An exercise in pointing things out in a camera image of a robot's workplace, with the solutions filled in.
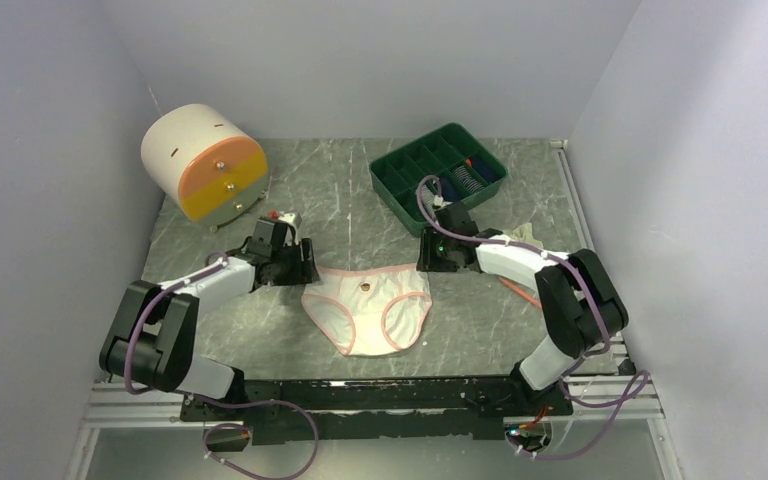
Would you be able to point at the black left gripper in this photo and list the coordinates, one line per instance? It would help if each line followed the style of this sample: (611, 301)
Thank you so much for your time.
(304, 272)

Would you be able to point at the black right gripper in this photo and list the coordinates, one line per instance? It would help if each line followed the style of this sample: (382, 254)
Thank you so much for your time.
(427, 261)

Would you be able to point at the white pink-trimmed underwear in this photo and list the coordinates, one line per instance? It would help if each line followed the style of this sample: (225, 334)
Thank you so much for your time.
(369, 313)

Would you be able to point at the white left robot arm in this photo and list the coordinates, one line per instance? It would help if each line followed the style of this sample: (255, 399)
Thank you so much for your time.
(151, 341)

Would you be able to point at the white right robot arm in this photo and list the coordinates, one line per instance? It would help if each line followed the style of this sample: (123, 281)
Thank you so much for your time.
(581, 307)

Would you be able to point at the dark navy rolled sock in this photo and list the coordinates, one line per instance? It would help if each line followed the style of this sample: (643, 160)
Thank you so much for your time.
(448, 190)

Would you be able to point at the blue striped rolled sock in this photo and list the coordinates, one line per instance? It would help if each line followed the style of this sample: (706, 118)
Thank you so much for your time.
(467, 179)

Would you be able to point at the orange pencil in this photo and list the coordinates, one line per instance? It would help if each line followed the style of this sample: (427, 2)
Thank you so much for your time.
(516, 288)

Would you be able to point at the crumpled cream cloth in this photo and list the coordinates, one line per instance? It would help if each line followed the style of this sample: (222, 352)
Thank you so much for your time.
(524, 234)

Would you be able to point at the green compartment organizer tray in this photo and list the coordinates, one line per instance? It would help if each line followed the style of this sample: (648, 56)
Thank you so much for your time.
(397, 174)

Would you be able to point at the navy orange rolled sock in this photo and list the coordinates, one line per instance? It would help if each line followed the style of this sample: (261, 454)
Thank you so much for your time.
(482, 168)

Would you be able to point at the round white drawer cabinet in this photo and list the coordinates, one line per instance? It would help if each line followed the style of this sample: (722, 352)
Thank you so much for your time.
(210, 168)

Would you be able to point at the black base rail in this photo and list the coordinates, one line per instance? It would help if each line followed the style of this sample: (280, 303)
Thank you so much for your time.
(480, 407)

